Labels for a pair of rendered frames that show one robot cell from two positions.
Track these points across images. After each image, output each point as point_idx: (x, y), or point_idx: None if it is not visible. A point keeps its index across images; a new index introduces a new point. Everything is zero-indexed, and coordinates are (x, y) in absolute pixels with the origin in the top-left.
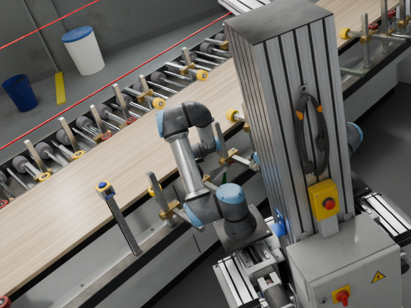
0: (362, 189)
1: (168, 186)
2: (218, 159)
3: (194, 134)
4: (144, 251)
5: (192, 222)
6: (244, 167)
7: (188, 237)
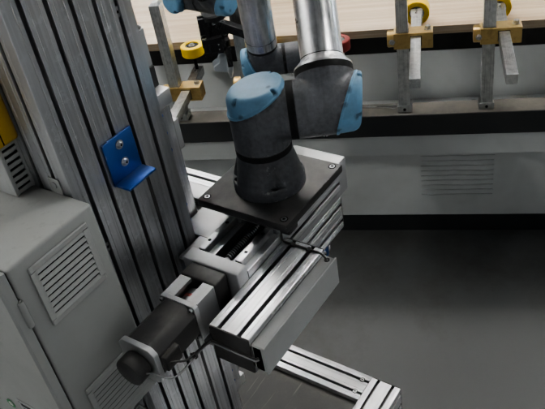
0: (276, 215)
1: (235, 64)
2: None
3: (342, 10)
4: None
5: None
6: (364, 111)
7: (210, 157)
